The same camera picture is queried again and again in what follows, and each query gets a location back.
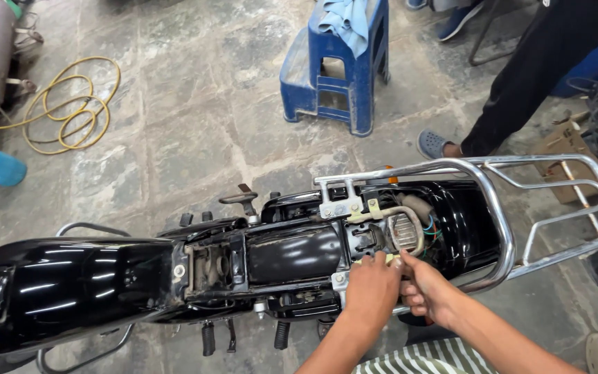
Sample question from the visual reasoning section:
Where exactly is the metal tube frame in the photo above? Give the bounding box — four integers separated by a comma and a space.
468, 0, 544, 67

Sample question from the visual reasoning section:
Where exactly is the blue plastic stool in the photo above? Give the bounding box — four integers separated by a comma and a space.
280, 0, 390, 137

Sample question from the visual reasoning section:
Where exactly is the chrome rear carrier rack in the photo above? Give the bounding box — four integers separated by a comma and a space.
314, 154, 598, 315

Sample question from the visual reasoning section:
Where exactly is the brown cardboard box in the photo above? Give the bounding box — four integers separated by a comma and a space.
530, 112, 598, 204

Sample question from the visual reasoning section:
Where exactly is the pale yellow bracket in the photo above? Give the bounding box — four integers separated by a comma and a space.
352, 253, 401, 266

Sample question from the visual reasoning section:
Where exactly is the light blue cloth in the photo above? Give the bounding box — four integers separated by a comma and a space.
318, 0, 378, 59

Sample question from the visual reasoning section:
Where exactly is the yellow coiled hose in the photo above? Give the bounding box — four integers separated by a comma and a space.
0, 56, 121, 155

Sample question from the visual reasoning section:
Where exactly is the green white striped shirt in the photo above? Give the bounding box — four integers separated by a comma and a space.
352, 338, 498, 374

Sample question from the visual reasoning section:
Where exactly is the person's right hand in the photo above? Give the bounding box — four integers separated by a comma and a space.
397, 249, 466, 329

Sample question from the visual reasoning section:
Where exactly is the person's left hand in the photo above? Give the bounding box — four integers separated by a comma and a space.
342, 251, 405, 326

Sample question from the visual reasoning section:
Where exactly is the black motorcycle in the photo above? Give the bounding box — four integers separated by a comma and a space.
0, 179, 503, 374

